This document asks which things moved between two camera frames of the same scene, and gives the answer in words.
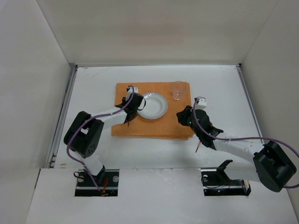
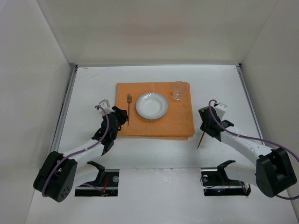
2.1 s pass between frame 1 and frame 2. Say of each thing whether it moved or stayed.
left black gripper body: moved
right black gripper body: moved
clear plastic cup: stayed
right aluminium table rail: stayed
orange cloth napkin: stayed
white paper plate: stayed
